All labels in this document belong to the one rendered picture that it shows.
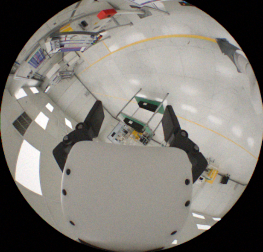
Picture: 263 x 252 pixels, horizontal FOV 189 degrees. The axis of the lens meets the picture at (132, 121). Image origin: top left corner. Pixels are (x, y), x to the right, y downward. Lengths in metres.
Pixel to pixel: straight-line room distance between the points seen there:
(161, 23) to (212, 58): 0.88
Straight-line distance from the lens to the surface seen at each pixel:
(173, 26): 1.51
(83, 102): 8.80
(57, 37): 1.40
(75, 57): 4.60
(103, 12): 1.09
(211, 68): 1.57
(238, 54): 0.80
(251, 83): 0.56
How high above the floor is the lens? 1.45
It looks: 13 degrees down
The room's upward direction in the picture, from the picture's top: 142 degrees counter-clockwise
